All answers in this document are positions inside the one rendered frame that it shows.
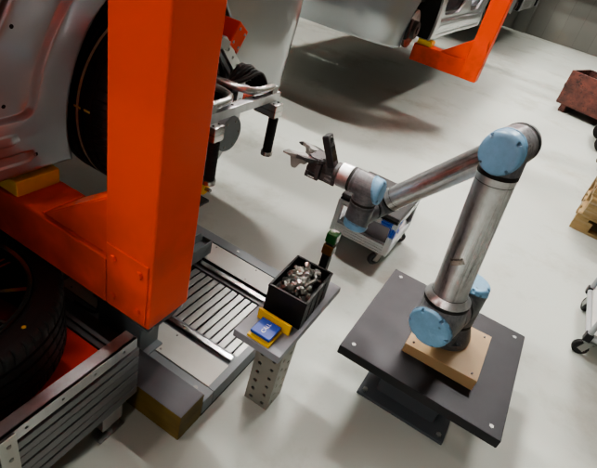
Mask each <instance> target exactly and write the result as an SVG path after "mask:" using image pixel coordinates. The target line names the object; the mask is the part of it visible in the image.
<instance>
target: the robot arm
mask: <svg viewBox="0 0 597 468"><path fill-rule="evenodd" d="M322 141H323V146H324V150H325V151H324V150H323V149H321V148H319V147H317V146H315V145H312V144H310V143H307V142H304V141H300V142H299V143H300V144H301V145H302V146H304V147H305V153H304V152H299V151H296V150H292V149H284V150H283V152H284V153H286V154H288V155H290V156H291V167H293V168H295V167H297V166H298V164H300V163H301V164H307V163H308V165H307V167H306V169H305V176H308V177H310V178H312V179H314V180H316V181H317V180H320V181H323V182H325V183H327V184H329V185H331V186H334V184H335V186H337V187H339V188H341V189H345V190H346V191H348V192H351V193H352V196H351V199H350V202H349V204H348V207H347V210H346V213H345V216H344V225H345V226H346V227H347V228H348V229H350V230H352V231H354V232H357V233H362V232H365V231H366V229H367V228H368V224H369V223H371V222H373V221H375V220H377V219H379V218H381V217H383V216H385V215H388V214H390V213H392V212H394V211H397V210H398V209H400V208H402V207H404V206H407V205H409V204H412V203H414V202H417V201H419V200H422V199H424V198H426V197H429V196H431V195H433V194H436V193H437V192H440V191H442V190H444V189H448V188H451V187H453V186H455V185H458V184H460V183H462V182H464V181H466V180H469V179H471V178H474V180H473V183H472V185H471V187H470V190H469V193H468V195H467V198H466V201H465V203H464V205H463V208H462V210H461V215H460V217H459V220H458V223H457V225H456V227H455V229H454V232H453V235H452V237H451V240H450V243H449V245H448V249H447V251H446V254H445V257H444V259H443V262H442V265H441V267H440V269H439V271H438V274H437V277H436V279H435V282H433V283H430V284H429V285H427V287H426V289H425V291H424V294H423V297H422V300H421V302H420V304H419V305H418V306H417V307H415V308H414V309H413V310H412V312H411V313H410V315H409V326H410V329H411V331H412V332H413V334H415V335H416V337H417V339H419V340H420V341H421V342H422V343H424V344H425V345H429V346H432V347H440V348H442V349H445V350H447V351H461V350H463V349H465V348H466V347H467V345H468V344H469V343H470V340H471V328H472V326H473V324H474V321H475V320H476V318H477V316H478V314H479V312H480V311H481V309H482V307H483V305H484V303H485V302H486V300H487V298H488V297H489V294H490V291H491V288H490V285H489V283H488V282H487V281H486V280H485V279H484V278H483V277H482V276H480V275H479V274H478V272H479V269H480V267H481V265H482V263H483V261H484V259H485V256H486V254H487V250H488V248H489V246H490V243H491V242H492V240H493V237H494V235H495V233H496V230H497V228H498V226H499V224H500V220H501V219H502V216H503V214H504V212H505V209H506V207H507V205H508V202H509V200H510V198H511V196H512V194H513V190H514V188H515V186H516V184H517V183H518V182H519V179H520V177H521V175H522V173H523V171H524V169H525V167H526V164H527V163H528V162H530V161H531V160H533V159H534V158H535V157H536V156H537V155H538V154H539V151H540V149H541V145H542V138H541V134H540V132H539V130H538V129H537V128H536V127H535V126H534V125H532V124H530V123H512V124H510V125H508V126H505V127H503V128H500V129H497V130H495V131H493V132H491V133H490V134H489V135H488V136H486V137H485V139H484V140H483V141H482V142H481V144H480V145H479V146H477V147H475V148H473V149H470V150H467V151H465V152H464V153H462V154H460V155H458V156H456V157H454V158H451V159H449V160H447V161H445V162H442V163H440V164H439V165H436V166H434V167H432V168H430V169H428V170H426V171H424V172H422V173H419V174H417V175H415V176H413V177H411V178H409V179H407V180H405V181H402V182H400V183H398V184H396V185H394V186H392V187H391V188H386V187H387V184H386V181H385V180H384V179H382V178H380V177H379V176H377V175H374V174H371V173H369V172H367V171H365V170H363V169H361V168H358V167H357V166H354V165H353V164H351V163H349V162H344V163H342V162H338V158H337V152H336V148H335V142H334V137H333V133H328V134H326V135H325V136H323V137H322ZM311 176H312V177H311ZM313 177H314V178H313Z"/></svg>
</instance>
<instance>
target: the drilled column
mask: <svg viewBox="0 0 597 468"><path fill-rule="evenodd" d="M296 344H297V342H296ZM296 344H295V345H294V346H293V347H292V348H291V350H290V351H289V352H288V353H287V354H286V355H285V357H284V358H283V359H282V360H281V361H280V362H279V364H277V363H276V362H274V361H273V360H271V359H269V358H268V357H266V356H264V355H263V354H261V353H260V352H258V351H256V353H255V357H254V360H253V366H252V370H251V373H250V377H249V381H248V383H247V387H246V391H245V396H246V397H248V398H249V399H250V400H251V401H253V402H254V403H256V404H257V405H258V406H260V407H261V408H263V409H264V410H267V409H268V407H269V406H270V405H271V403H272V402H273V401H274V400H275V398H276V397H277V396H278V395H279V393H280V390H281V387H282V385H283V382H284V379H285V377H286V374H287V371H288V368H289V366H290V363H291V360H292V355H293V352H294V349H295V347H296ZM250 394H251V395H252V396H250ZM261 402H263V403H264V404H262V403H261Z"/></svg>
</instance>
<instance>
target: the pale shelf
mask: <svg viewBox="0 0 597 468"><path fill-rule="evenodd" d="M340 290H341V287H340V286H338V285H336V284H334V283H332V282H331V281H330V283H329V286H328V289H327V291H326V293H325V296H324V298H323V300H322V301H321V302H320V303H319V305H318V306H317V307H316V309H315V310H314V311H313V313H312V314H311V315H310V316H309V318H308V319H307V320H306V322H305V323H304V324H303V325H302V327H301V328H300V329H299V330H297V329H295V328H294V327H292V329H291V332H290V335H289V336H288V335H286V334H284V333H282V335H281V336H280V337H279V338H278V339H277V340H276V341H275V342H274V343H273V344H272V345H271V346H270V347H269V348H266V347H265V346H263V345H261V344H259V343H258V342H256V341H255V340H254V339H252V338H251V337H249V336H248V335H247V333H248V332H249V331H250V330H251V328H252V327H253V326H254V325H255V324H256V323H257V322H258V321H259V320H260V318H258V317H257V315H258V311H259V308H260V307H264V303H265V301H264V302H263V303H262V304H261V305H260V306H258V307H257V308H256V309H255V310H254V311H253V312H252V313H251V314H250V315H249V316H248V317H247V318H245V319H244V320H243V321H242V322H241V323H240V324H239V325H238V326H237V327H236V328H235V329H234V332H233V336H235V337H237V338H238V339H240V340H241V341H243V342H244V343H245V344H247V345H249V346H250V347H252V348H253V349H255V350H256V351H258V352H260V353H261V354H263V355H264V356H266V357H267V358H269V359H271V360H273V361H274V362H276V363H277V364H279V362H280V361H281V360H282V359H283V358H284V357H285V355H286V354H287V353H288V352H289V351H290V350H291V348H292V347H293V346H294V345H295V344H296V342H297V341H298V340H299V339H300V338H301V337H302V335H303V334H304V333H305V332H306V331H307V329H308V328H309V327H310V326H311V325H312V324H313V322H314V321H315V320H316V319H317V318H318V317H319V315H320V314H321V313H322V312H323V311H324V310H325V308H326V307H327V306H328V305H329V304H330V303H331V301H332V300H333V299H334V298H335V297H336V295H337V294H338V293H339V291H340Z"/></svg>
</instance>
